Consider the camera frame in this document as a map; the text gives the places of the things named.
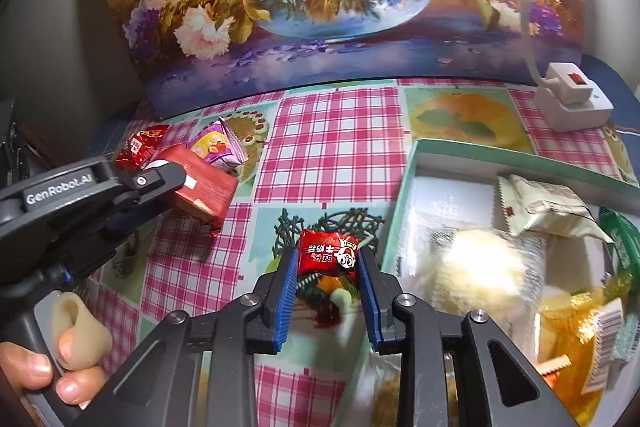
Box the yellow transparent snack packet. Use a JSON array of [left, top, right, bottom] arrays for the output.
[[537, 282, 626, 427]]

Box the purple snack packet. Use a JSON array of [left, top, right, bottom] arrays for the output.
[[189, 117, 248, 172]]

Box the person's left hand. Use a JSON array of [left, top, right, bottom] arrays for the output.
[[0, 342, 108, 408]]

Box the flower painting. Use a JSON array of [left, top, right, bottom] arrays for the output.
[[90, 0, 586, 120]]

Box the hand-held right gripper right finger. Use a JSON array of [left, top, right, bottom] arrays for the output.
[[357, 247, 576, 427]]

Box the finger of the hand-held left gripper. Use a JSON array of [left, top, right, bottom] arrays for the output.
[[117, 161, 188, 212], [106, 201, 166, 239]]

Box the round cracker packet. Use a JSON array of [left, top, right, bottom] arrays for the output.
[[370, 357, 461, 427]]

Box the pink checkered tablecloth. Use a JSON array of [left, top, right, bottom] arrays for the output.
[[85, 77, 640, 427]]

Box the cream pastry in clear wrap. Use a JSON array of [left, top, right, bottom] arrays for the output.
[[430, 229, 546, 323]]

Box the large red candy packet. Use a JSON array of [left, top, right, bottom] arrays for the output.
[[115, 124, 171, 170]]

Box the white tray with teal rim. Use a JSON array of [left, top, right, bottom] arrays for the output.
[[377, 138, 640, 427]]

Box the white and green snack packet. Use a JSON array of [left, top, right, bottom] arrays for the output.
[[495, 174, 613, 243]]

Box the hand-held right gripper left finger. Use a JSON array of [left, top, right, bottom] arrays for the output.
[[92, 249, 297, 427]]

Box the small red candy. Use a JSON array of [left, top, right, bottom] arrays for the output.
[[297, 228, 361, 290]]

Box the dark green snack packet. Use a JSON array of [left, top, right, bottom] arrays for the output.
[[597, 207, 640, 283]]

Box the red snack box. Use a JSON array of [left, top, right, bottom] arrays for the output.
[[160, 146, 240, 225]]

